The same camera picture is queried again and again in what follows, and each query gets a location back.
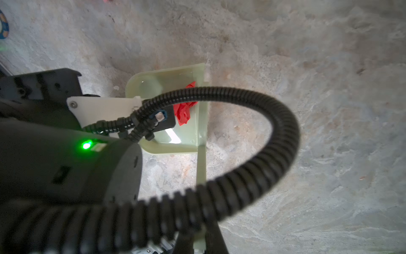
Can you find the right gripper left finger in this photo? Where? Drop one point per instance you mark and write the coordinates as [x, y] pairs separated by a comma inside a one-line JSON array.
[[183, 244]]

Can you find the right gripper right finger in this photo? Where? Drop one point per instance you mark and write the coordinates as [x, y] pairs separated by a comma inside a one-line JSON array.
[[215, 243]]

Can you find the light green dustpan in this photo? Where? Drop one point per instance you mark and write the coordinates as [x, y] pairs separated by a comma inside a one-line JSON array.
[[179, 139]]

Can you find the green white hand brush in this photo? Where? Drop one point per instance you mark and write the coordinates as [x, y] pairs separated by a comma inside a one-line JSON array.
[[199, 244]]

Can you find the red paper scrap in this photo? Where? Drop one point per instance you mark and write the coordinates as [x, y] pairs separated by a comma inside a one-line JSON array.
[[182, 112]]

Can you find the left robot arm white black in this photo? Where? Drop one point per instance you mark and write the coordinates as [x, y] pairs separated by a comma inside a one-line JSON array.
[[71, 164]]

